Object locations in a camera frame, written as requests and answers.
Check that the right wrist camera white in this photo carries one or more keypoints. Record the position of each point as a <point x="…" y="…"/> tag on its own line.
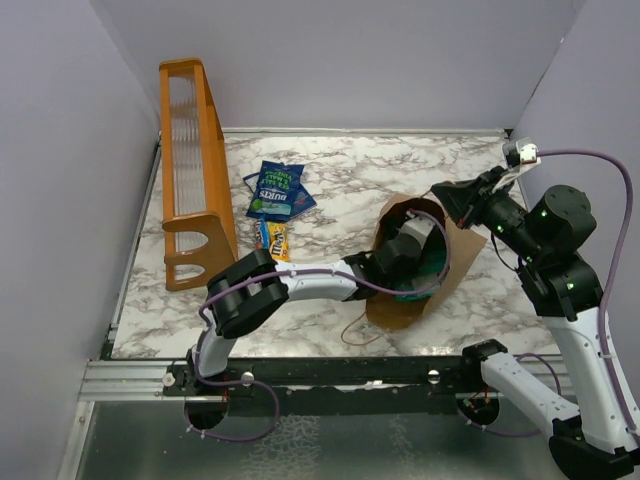
<point x="520" y="153"/>

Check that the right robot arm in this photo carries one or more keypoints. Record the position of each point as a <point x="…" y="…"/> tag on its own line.
<point x="589" y="438"/>

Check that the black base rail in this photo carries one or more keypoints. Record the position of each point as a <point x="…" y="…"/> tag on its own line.
<point x="330" y="386"/>

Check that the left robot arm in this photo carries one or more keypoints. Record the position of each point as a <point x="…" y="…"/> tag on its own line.
<point x="243" y="296"/>

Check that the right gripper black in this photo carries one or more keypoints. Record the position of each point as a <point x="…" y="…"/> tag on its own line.
<point x="463" y="199"/>

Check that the yellow M&M's packet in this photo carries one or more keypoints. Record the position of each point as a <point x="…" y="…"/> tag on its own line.
<point x="278" y="241"/>

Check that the dark blue snack packet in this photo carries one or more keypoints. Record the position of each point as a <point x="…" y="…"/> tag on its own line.
<point x="303" y="202"/>

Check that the brown paper bag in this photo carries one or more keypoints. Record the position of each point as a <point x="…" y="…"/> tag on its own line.
<point x="462" y="248"/>

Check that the blue Burts crisps packet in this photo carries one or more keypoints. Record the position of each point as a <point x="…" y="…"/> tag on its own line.
<point x="276" y="191"/>

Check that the green snack packet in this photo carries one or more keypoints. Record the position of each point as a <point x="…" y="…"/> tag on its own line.
<point x="429" y="268"/>

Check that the small blue candy bar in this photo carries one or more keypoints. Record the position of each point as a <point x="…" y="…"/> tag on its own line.
<point x="261" y="234"/>

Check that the orange wooden rack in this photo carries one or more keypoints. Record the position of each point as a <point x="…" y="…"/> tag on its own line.
<point x="197" y="214"/>

